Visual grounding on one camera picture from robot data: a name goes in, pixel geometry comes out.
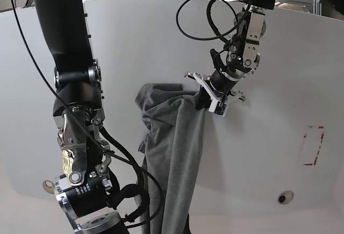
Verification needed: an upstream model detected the grey T-shirt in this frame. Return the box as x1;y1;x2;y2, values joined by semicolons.
135;83;205;233

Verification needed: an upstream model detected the right round table grommet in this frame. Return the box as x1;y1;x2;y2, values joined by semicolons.
277;190;294;205

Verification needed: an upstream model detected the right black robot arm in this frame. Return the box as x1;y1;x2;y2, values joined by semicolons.
33;0;127;233

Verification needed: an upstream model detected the round table grommet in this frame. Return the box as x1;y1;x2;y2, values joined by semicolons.
277;190;294;205
42;180;55;194

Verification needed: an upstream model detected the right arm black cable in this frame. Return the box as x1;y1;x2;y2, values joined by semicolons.
6;0;164;226

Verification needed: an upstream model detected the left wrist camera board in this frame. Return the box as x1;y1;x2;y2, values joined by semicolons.
214;102;228;117

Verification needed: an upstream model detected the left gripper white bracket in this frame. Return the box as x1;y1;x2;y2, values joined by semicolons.
184;70;245;112

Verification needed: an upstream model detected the left round table grommet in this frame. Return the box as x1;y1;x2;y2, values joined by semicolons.
42;180;55;194

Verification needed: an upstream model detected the red tape rectangle marking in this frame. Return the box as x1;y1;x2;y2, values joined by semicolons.
299;125;325;166

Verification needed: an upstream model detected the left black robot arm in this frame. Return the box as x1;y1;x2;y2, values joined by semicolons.
186;0;275;116

